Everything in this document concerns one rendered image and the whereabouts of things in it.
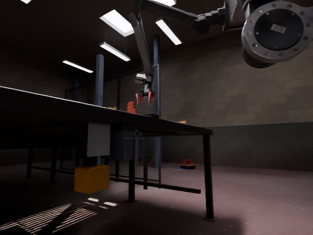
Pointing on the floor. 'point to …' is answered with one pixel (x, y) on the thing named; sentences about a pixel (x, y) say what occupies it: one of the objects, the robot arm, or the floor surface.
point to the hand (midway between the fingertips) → (144, 102)
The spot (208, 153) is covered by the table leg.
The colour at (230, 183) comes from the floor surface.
